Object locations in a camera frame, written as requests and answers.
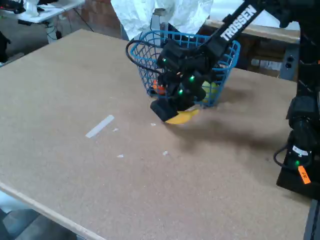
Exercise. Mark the white table leg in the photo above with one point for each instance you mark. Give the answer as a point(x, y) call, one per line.
point(50, 32)

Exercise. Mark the long white tape strip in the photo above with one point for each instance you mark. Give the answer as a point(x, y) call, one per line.
point(100, 126)

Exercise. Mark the small black camera box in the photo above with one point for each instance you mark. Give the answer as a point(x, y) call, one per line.
point(172, 53)

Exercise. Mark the orange toy fruit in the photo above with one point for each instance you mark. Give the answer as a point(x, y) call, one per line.
point(160, 88)

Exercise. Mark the yellow toy banana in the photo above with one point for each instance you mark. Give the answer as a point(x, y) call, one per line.
point(182, 118)

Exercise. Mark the black bag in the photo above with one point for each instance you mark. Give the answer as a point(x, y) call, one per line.
point(3, 47)

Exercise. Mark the crumpled white sheet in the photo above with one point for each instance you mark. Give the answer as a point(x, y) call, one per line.
point(135, 15)

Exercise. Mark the grey post with outlets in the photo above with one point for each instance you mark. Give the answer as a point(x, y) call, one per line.
point(290, 63)

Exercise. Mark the orange label tag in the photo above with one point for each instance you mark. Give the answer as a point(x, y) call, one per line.
point(304, 175)

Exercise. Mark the black toy grapes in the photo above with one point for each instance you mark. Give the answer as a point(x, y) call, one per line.
point(221, 75)

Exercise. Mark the round green toy fruit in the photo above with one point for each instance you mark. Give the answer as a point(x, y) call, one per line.
point(208, 88)

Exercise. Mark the white side table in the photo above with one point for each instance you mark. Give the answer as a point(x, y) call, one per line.
point(50, 11)

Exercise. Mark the wooden workbench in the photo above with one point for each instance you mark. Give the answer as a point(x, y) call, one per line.
point(275, 32)

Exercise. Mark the black device with red lights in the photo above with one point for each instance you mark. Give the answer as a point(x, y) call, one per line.
point(15, 8)

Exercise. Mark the grey metal post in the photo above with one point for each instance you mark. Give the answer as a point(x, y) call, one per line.
point(164, 27)

